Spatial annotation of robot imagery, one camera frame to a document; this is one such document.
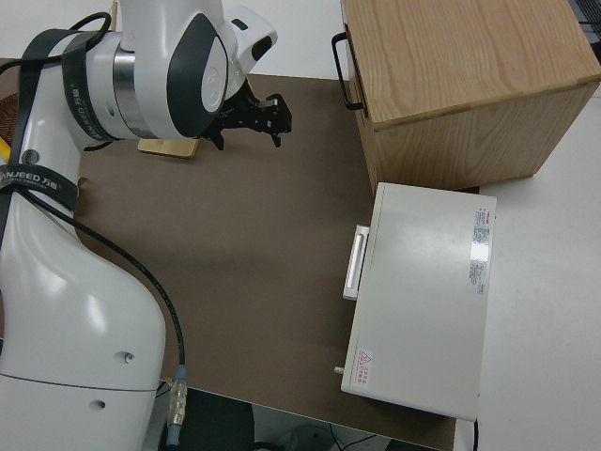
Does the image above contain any brown table mat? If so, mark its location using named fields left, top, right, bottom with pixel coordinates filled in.
left=0, top=58, right=459, bottom=451

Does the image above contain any white oven door handle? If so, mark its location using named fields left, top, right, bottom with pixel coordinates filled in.
left=342, top=225, right=372, bottom=301

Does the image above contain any dark mesh object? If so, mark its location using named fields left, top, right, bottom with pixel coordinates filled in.
left=573, top=0, right=601, bottom=46

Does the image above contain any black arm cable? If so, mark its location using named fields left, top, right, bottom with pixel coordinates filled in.
left=0, top=11, right=189, bottom=445

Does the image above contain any white toaster oven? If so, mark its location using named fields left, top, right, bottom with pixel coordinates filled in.
left=333, top=181, right=498, bottom=421

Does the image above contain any round brown wicker basket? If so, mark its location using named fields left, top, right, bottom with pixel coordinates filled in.
left=0, top=91, right=23, bottom=142

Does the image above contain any black cabinet handle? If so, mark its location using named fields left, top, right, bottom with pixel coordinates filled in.
left=331, top=32, right=365, bottom=112

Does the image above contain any light wooden cabinet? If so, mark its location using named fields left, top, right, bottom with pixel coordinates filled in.
left=340, top=0, right=601, bottom=194

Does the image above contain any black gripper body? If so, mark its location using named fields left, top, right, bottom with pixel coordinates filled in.
left=201, top=78, right=294, bottom=139

